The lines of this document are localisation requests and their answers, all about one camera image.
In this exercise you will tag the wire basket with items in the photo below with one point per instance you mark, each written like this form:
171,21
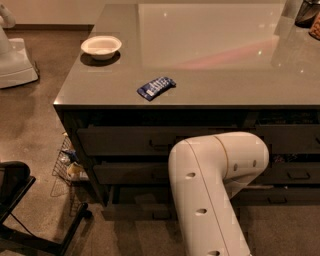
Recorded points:
67,174

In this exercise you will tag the brown textured jar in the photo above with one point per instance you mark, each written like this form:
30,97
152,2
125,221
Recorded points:
315,28

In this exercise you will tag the dark grey drawer cabinet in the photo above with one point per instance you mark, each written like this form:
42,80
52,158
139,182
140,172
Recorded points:
236,64

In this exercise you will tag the blue snack packet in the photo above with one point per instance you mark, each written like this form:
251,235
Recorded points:
155,87

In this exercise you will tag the dark container on counter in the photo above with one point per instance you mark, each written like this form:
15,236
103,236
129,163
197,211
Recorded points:
307,13

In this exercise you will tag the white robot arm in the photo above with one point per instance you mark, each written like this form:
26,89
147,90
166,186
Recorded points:
205,172

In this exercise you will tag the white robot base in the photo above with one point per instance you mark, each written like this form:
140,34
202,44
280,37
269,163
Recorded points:
16,65

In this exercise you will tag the white paper bowl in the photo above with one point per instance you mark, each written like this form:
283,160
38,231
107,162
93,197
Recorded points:
101,47

